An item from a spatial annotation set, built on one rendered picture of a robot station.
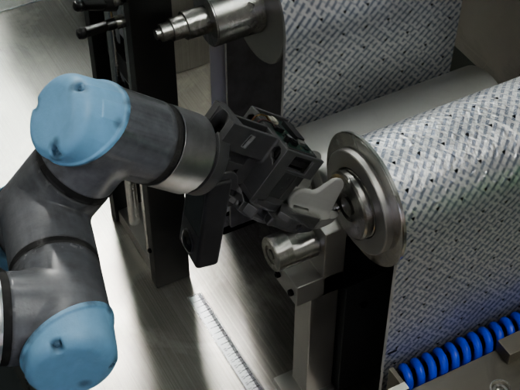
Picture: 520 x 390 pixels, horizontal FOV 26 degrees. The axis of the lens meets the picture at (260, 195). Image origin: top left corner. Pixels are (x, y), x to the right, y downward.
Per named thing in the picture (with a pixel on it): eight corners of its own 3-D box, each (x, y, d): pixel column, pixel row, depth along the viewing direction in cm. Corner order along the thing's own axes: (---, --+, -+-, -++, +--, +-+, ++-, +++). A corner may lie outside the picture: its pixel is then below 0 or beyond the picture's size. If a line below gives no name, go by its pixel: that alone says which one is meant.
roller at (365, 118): (274, 186, 136) (275, 111, 128) (448, 120, 145) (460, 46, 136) (324, 251, 129) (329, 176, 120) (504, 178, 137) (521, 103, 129)
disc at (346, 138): (325, 210, 126) (326, 104, 116) (329, 208, 126) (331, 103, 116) (398, 295, 116) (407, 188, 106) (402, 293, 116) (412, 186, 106)
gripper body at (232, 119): (330, 165, 106) (242, 136, 97) (278, 234, 109) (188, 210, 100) (290, 118, 111) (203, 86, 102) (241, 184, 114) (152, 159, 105)
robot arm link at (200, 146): (151, 203, 97) (114, 147, 102) (189, 213, 101) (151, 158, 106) (198, 136, 95) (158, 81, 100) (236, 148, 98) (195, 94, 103)
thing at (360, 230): (373, 244, 112) (340, 237, 119) (390, 237, 113) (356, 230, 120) (352, 173, 111) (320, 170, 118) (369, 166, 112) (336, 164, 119)
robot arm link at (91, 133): (10, 118, 95) (66, 46, 91) (111, 147, 102) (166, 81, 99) (35, 186, 90) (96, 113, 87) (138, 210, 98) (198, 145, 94)
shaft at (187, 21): (150, 39, 124) (148, 15, 121) (199, 23, 126) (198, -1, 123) (162, 54, 122) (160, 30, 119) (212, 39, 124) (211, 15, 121)
